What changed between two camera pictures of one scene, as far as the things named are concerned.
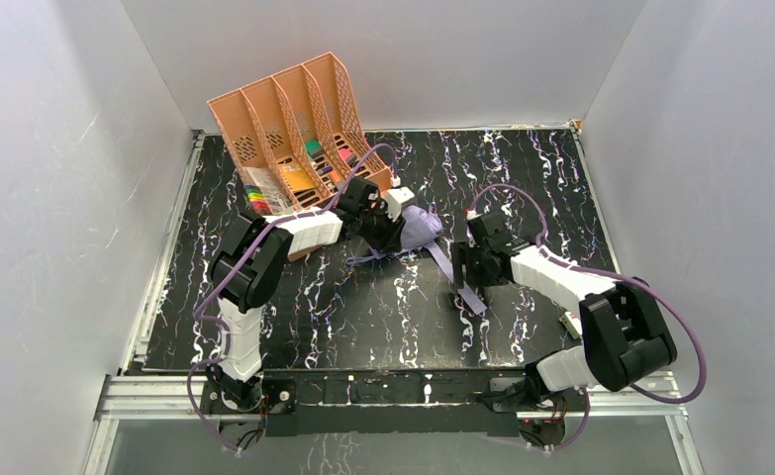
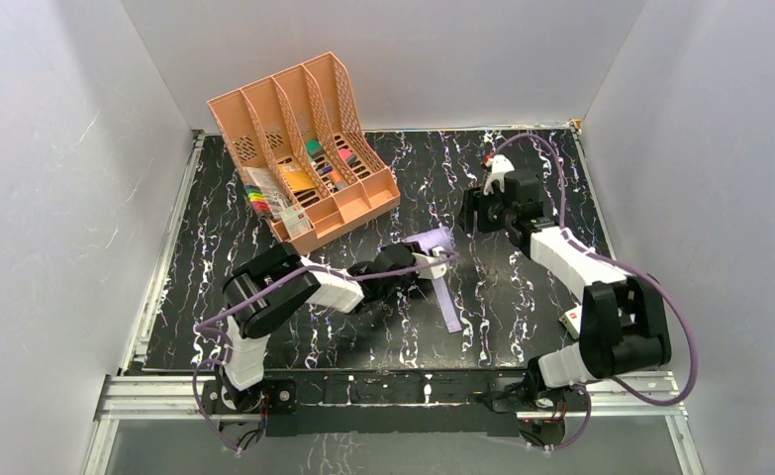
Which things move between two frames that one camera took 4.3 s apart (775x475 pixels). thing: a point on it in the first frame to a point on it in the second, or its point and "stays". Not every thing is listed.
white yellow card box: x=572 y=324 stays
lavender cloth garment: x=421 y=229 to x=439 y=237
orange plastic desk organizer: x=298 y=142 stays
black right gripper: x=466 y=272 to x=481 y=214
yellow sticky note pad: x=297 y=179 stays
